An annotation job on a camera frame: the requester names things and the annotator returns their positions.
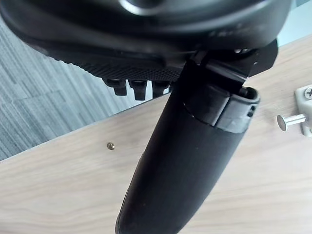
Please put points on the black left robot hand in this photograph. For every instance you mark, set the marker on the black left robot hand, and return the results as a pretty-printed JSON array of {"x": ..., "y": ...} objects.
[{"x": 170, "y": 151}]

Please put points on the small brass screw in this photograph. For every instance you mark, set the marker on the small brass screw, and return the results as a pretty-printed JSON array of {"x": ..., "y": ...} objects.
[{"x": 111, "y": 145}]

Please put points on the silver metal latch pin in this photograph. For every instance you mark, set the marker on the silver metal latch pin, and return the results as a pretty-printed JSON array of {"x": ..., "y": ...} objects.
[{"x": 290, "y": 120}]

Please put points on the white plastic latch bracket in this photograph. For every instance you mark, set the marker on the white plastic latch bracket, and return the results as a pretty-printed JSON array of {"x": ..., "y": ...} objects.
[{"x": 304, "y": 107}]

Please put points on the silver bracket screw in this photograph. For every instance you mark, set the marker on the silver bracket screw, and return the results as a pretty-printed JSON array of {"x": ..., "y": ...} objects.
[{"x": 308, "y": 93}]

